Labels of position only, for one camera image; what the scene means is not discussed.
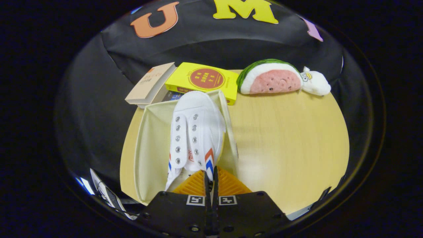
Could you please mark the yellow book with red circle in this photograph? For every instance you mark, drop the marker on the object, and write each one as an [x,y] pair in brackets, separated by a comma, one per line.
[178,77]

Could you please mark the beige book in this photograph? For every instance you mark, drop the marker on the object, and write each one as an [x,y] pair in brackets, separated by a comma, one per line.
[148,84]

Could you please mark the white laptop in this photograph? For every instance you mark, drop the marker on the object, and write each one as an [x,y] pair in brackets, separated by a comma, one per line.
[109,195]

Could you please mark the white canvas shoe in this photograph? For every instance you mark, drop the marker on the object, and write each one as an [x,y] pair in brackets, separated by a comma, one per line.
[201,109]

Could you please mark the white plush toy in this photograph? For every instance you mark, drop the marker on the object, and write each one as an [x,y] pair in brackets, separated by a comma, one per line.
[317,84]

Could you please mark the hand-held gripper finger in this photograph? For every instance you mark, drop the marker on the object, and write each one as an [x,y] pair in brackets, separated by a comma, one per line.
[207,190]
[215,190]

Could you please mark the blue book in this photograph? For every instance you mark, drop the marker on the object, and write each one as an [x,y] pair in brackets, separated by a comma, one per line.
[176,96]

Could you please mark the watermelon slice plush toy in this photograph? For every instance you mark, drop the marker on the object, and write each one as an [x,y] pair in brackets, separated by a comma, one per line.
[274,81]

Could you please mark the cream fabric storage box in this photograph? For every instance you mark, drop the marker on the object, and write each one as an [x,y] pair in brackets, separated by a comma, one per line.
[150,148]

